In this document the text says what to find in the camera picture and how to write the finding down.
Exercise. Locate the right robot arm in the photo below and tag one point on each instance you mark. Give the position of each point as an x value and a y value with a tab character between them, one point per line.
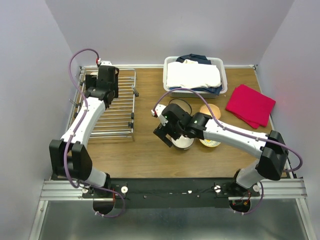
268	149

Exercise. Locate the red folded cloth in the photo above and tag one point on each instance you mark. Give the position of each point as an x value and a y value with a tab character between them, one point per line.
250	106

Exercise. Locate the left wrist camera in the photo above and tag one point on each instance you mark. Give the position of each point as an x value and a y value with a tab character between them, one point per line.
100	62

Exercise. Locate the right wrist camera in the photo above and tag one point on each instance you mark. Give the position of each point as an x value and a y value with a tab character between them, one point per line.
157	113

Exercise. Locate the white plastic laundry basket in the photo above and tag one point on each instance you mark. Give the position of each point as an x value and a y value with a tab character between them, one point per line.
195	76

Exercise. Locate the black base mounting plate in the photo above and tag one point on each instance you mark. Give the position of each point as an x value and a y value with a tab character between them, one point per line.
171	193

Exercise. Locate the beige flower pattern bowl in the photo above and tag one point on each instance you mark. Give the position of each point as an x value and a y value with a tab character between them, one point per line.
211	108

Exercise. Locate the white folded cloth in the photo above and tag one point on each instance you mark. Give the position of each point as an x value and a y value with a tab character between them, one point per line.
192	75

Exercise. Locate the dark blue floral bowl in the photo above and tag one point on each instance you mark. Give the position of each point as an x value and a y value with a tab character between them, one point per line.
182	103

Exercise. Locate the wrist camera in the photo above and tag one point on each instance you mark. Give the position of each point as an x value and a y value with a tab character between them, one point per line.
157	113
100	62

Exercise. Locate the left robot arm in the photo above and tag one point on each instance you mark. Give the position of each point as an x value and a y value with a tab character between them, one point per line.
69	156

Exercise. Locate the teal white bowl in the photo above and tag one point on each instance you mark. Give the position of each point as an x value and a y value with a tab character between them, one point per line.
182	143

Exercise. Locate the metal wire dish rack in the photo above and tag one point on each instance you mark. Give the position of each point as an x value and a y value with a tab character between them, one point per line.
117	123

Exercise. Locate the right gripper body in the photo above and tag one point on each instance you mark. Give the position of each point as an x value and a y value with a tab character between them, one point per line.
176	130

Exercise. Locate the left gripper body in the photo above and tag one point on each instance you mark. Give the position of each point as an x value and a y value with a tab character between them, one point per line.
112	89

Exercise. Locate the yellow dotted white bowl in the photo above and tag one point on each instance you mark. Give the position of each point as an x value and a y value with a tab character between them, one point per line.
209	143

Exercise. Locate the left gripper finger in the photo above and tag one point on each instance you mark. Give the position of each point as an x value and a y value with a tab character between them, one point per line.
116	84
90	83

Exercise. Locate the dark blue cloth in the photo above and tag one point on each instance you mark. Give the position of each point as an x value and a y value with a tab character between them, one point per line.
191	58

